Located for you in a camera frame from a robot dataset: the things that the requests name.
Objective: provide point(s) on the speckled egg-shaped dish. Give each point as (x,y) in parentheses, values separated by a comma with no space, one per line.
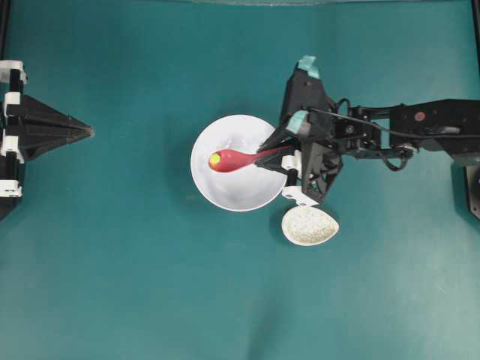
(308,226)

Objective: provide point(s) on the white round bowl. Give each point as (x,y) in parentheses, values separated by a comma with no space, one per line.
(245,189)

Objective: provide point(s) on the yellow hexagonal prism block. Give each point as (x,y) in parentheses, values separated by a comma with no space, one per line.
(214,159)

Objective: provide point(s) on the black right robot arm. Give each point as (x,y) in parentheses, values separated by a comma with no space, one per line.
(394,134)

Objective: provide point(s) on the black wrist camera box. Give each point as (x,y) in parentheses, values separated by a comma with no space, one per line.
(305,101)

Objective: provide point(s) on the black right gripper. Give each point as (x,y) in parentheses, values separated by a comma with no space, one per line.
(310,171)

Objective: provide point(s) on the red spoon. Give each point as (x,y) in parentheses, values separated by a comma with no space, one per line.
(232,160)

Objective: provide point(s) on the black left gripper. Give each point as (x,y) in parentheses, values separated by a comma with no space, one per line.
(18,148)

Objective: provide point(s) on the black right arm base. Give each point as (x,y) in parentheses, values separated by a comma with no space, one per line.
(465,189)

